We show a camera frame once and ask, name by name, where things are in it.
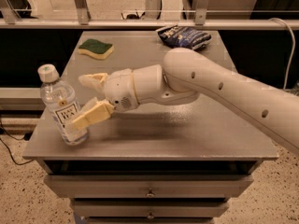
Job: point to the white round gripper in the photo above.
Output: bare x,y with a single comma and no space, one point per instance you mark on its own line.
120,89

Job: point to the clear plastic tea bottle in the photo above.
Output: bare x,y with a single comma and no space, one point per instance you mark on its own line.
60,99

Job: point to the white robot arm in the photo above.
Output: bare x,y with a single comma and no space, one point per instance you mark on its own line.
184,75

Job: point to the green yellow sponge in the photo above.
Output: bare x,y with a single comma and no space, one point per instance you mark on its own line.
95,49

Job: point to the upper grey drawer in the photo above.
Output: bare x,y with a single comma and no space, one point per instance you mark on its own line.
96,186

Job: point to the grey drawer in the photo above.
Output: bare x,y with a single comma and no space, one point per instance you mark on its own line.
148,208
96,186

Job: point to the grey drawer cabinet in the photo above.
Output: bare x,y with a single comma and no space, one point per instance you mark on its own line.
201,138

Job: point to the blue chip bag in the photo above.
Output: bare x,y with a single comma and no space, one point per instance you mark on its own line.
184,37

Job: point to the lower grey drawer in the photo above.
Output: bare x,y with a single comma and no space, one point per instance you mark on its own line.
148,208

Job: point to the metal railing frame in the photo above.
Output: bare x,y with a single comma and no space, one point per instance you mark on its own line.
145,14

